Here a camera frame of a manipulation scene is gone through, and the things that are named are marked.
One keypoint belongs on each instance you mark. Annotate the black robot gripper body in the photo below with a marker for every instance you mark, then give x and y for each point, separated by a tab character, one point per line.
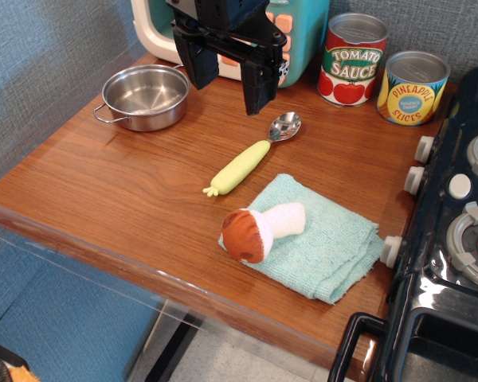
232	27

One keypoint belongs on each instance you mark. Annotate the small steel pot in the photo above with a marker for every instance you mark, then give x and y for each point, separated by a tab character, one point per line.
144	98

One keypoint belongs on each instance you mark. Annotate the white lower stove knob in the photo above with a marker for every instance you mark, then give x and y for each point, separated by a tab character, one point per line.
390	250

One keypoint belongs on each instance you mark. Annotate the light teal folded cloth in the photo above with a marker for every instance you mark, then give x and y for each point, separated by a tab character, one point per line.
337	248

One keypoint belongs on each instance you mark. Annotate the white stove knob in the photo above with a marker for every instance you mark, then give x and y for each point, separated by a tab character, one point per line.
390	250
413	179
424	148

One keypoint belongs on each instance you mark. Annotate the orange plush object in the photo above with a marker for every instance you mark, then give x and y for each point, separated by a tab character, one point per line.
22	374

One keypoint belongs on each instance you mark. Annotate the white middle stove knob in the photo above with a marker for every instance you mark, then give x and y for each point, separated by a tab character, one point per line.
413	179

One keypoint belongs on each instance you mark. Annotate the black toy stove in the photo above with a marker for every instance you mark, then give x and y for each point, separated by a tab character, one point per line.
430	332

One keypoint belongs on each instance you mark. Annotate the black tray corner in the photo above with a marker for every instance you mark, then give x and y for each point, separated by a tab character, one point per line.
0	364

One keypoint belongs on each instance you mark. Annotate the pineapple slices can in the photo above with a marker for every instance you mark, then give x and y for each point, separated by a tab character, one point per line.
412	86

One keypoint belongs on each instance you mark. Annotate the teal toy microwave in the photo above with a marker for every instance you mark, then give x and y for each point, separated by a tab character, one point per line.
304	23

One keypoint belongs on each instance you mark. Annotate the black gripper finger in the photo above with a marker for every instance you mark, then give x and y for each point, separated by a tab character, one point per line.
260	77
200	62

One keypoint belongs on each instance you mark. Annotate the plush toy mushroom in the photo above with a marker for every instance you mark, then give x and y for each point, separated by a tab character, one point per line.
248	235

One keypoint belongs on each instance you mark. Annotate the tomato sauce can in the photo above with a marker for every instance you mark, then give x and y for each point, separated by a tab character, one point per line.
354	49

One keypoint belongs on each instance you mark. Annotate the spoon with green handle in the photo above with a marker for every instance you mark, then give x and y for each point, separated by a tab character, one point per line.
281	129

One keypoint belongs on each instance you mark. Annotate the white upper stove knob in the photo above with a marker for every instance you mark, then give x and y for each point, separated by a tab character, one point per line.
424	148

